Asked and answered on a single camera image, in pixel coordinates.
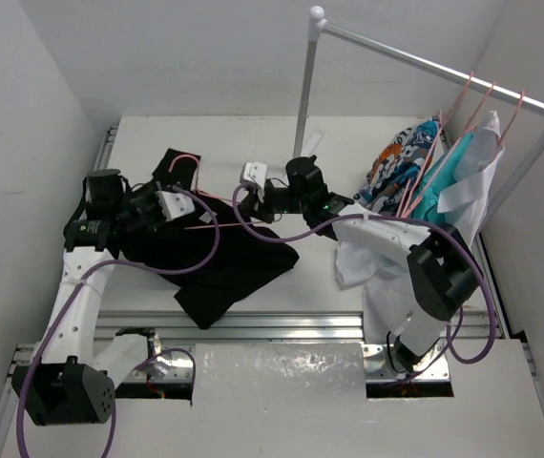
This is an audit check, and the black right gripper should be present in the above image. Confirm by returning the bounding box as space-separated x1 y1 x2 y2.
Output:
236 179 308 224

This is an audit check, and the pink wire hanger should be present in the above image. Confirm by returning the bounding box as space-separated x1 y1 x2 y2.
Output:
167 152 263 230

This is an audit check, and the black shirt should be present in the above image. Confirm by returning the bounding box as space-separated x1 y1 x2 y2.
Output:
110 149 299 329

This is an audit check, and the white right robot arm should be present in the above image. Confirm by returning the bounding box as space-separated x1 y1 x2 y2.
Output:
233 156 481 373

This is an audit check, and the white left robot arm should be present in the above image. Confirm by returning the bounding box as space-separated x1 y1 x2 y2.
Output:
11 169 155 427

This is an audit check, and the blue orange patterned shirt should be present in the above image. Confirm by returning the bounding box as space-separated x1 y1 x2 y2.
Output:
353 115 439 215

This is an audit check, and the pink hanger under patterned shirt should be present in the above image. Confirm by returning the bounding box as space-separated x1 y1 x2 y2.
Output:
395 72 474 217

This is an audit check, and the white shirt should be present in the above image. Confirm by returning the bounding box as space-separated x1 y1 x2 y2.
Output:
336 137 503 353

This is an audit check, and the teal shirt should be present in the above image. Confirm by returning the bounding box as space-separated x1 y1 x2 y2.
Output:
410 132 474 224

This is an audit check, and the pink hanger under teal shirt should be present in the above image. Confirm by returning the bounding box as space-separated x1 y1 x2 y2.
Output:
397 73 496 217

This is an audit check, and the pink hanger under white shirt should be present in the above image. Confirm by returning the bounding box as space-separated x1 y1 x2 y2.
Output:
474 91 525 172

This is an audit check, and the white foam board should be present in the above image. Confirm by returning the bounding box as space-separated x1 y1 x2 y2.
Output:
25 341 544 457

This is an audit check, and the white clothes rack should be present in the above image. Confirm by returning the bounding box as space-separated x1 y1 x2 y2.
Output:
293 6 544 218

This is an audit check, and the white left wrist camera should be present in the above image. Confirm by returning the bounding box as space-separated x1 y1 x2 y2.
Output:
156 191 196 221

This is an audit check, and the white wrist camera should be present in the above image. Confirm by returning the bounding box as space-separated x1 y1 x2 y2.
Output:
156 191 196 221
240 161 268 187

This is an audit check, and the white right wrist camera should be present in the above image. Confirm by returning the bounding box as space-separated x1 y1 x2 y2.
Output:
240 161 268 187

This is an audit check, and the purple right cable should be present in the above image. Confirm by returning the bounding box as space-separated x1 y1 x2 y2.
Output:
231 183 498 364

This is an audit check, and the aluminium rail frame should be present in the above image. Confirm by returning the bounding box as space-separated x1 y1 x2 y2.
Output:
0 121 540 458

